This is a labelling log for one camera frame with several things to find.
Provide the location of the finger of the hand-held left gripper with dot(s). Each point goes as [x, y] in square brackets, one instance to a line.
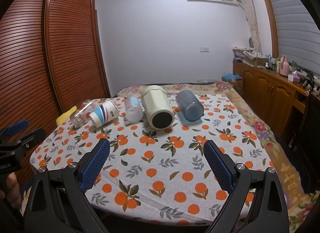
[31, 136]
[17, 125]

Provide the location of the orange fruit print tablecloth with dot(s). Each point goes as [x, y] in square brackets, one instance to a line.
[162, 168]

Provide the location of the striped paper cup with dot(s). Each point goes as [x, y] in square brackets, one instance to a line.
[105, 112]

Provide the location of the white wall switch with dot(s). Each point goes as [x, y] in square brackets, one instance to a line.
[204, 49]

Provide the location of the purple tissue box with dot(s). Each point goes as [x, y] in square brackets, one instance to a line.
[294, 77]

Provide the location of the wooden side cabinet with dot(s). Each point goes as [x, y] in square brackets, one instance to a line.
[270, 90]

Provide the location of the patterned window curtain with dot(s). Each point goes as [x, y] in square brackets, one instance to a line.
[251, 17]

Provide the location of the blue plastic bag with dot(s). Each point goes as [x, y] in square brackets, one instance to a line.
[231, 76]

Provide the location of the cream thermos cup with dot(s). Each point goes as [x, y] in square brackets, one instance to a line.
[156, 102]

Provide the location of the yellow plastic object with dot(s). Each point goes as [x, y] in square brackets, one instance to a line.
[63, 118]

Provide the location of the person's left hand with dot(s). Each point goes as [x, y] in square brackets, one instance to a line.
[11, 189]

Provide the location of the clear glass cup orange print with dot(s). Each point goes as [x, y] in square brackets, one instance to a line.
[81, 115]

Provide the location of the grey window blinds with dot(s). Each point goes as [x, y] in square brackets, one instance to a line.
[292, 22]

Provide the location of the pink drawer organizer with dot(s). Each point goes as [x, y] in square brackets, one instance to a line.
[238, 54]

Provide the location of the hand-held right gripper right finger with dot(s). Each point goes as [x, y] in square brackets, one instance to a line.
[217, 164]

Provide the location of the green bottle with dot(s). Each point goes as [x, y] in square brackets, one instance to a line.
[294, 66]

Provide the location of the pink thermos jug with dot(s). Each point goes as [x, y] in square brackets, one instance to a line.
[284, 66]

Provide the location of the clear plastic cup blue label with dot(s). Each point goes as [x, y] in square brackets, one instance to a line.
[133, 111]

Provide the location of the small white fan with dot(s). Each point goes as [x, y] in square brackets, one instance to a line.
[251, 42]

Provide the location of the black tripod device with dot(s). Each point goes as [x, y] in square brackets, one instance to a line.
[308, 80]

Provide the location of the grey translucent plastic cup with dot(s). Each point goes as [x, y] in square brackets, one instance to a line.
[188, 102]

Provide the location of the white wall socket strip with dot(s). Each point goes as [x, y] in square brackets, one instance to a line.
[205, 80]

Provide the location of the wooden slatted wardrobe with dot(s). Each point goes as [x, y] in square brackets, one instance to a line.
[62, 47]

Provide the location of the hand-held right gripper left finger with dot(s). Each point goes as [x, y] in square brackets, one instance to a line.
[96, 164]

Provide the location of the cardboard box with cloth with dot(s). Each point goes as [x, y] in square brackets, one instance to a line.
[255, 59]

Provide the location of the floral bed blanket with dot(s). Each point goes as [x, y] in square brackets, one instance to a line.
[252, 122]

